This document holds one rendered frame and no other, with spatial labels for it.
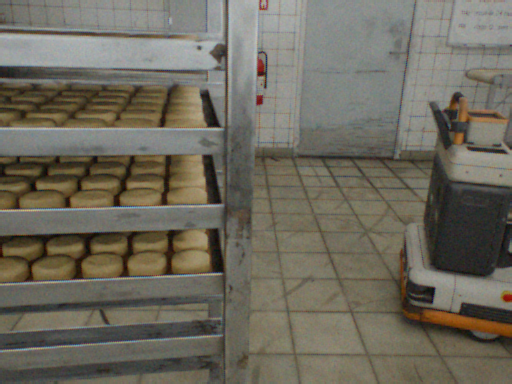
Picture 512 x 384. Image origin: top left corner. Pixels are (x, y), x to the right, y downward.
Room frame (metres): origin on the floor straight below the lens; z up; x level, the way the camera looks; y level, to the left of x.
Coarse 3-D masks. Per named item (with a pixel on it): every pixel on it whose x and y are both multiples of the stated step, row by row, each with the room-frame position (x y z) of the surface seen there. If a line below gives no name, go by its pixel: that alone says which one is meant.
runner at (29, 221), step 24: (0, 216) 0.46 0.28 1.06; (24, 216) 0.47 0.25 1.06; (48, 216) 0.47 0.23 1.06; (72, 216) 0.47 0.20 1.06; (96, 216) 0.48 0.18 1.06; (120, 216) 0.48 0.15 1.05; (144, 216) 0.48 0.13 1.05; (168, 216) 0.49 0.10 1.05; (192, 216) 0.49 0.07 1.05; (216, 216) 0.50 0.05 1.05
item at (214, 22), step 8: (208, 0) 0.92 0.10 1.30; (216, 0) 0.92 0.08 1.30; (208, 8) 0.92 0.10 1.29; (216, 8) 0.92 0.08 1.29; (208, 16) 0.92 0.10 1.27; (216, 16) 0.92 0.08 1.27; (208, 24) 0.92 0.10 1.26; (216, 24) 0.92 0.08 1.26; (216, 32) 0.92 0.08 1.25; (208, 72) 0.92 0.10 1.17; (216, 72) 0.92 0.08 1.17; (208, 80) 0.92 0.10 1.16; (216, 80) 0.92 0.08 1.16; (216, 104) 0.92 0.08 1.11; (216, 112) 0.92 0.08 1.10; (216, 160) 0.92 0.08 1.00; (216, 168) 0.92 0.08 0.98; (208, 304) 0.92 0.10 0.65; (216, 304) 0.92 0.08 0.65; (208, 312) 0.93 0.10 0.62; (216, 312) 0.92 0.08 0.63; (216, 368) 0.92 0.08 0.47; (208, 376) 0.92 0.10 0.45; (216, 376) 0.92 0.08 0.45
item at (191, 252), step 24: (0, 240) 0.61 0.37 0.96; (24, 240) 0.58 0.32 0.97; (48, 240) 0.62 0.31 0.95; (72, 240) 0.58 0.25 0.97; (96, 240) 0.59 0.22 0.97; (120, 240) 0.59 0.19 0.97; (144, 240) 0.59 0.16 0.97; (168, 240) 0.64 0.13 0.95; (192, 240) 0.60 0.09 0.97; (0, 264) 0.51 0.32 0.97; (24, 264) 0.51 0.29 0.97; (48, 264) 0.52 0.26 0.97; (72, 264) 0.52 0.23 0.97; (96, 264) 0.52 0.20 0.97; (120, 264) 0.53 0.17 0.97; (144, 264) 0.52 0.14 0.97; (168, 264) 0.56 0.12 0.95; (192, 264) 0.53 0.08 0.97
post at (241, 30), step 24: (240, 0) 0.47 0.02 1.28; (240, 24) 0.47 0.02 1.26; (240, 48) 0.47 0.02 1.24; (240, 72) 0.47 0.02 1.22; (240, 96) 0.47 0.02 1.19; (240, 120) 0.47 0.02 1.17; (240, 144) 0.47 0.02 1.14; (240, 168) 0.47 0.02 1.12; (240, 192) 0.47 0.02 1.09; (240, 216) 0.47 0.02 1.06; (240, 240) 0.47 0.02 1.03; (240, 264) 0.47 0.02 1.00; (240, 288) 0.47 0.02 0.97; (240, 312) 0.47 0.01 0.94; (240, 336) 0.47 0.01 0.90; (240, 360) 0.47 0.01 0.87
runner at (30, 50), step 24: (0, 48) 0.47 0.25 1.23; (24, 48) 0.47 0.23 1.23; (48, 48) 0.47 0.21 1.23; (72, 48) 0.48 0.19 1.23; (96, 48) 0.48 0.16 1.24; (120, 48) 0.48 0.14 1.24; (144, 48) 0.49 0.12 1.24; (168, 48) 0.49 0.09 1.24; (192, 48) 0.49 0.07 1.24; (216, 48) 0.50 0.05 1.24
